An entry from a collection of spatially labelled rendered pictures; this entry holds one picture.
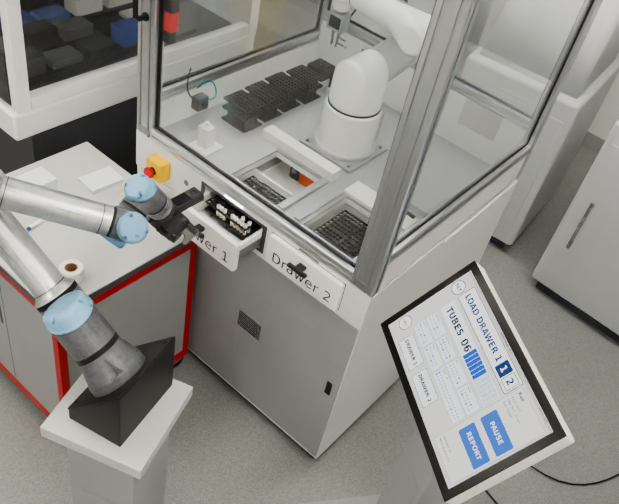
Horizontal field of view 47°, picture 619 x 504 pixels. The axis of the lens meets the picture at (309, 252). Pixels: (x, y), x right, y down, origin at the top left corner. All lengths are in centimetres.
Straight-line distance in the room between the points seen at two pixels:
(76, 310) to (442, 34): 102
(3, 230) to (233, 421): 133
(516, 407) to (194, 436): 146
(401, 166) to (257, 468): 140
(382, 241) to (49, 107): 135
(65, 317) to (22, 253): 22
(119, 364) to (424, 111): 92
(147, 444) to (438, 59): 115
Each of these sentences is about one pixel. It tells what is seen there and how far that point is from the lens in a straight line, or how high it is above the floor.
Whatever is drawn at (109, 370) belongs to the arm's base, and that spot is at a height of 95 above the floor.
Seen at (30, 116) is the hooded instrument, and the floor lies 89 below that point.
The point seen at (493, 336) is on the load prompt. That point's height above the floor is 116.
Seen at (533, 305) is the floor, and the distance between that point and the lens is 370.
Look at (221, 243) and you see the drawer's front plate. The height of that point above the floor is 90.
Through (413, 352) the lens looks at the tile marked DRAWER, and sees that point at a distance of 184.
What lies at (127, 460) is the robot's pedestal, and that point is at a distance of 185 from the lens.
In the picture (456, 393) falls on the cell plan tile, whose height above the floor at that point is 106.
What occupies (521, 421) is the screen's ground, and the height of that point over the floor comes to 114.
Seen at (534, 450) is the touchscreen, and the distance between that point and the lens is 162.
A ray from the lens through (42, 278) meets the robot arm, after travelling 186.
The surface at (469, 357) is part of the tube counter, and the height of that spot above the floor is 111.
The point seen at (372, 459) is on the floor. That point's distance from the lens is 284.
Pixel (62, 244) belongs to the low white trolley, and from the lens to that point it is 234.
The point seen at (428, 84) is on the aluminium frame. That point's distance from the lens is 164.
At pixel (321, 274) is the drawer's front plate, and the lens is 208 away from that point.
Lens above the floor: 236
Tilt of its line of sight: 42 degrees down
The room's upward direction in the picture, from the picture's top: 13 degrees clockwise
